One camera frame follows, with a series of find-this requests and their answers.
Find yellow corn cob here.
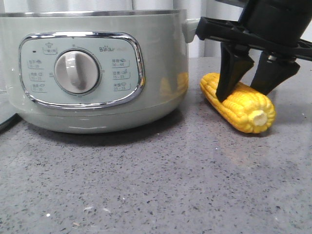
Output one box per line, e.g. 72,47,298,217
200,73,276,134

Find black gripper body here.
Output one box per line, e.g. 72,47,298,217
196,0,312,60

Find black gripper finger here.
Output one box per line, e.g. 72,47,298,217
216,42,254,102
250,52,300,95

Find glass pot lid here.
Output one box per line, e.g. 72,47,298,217
0,90,21,133

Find pale green electric cooking pot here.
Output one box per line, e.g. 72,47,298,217
0,9,190,134

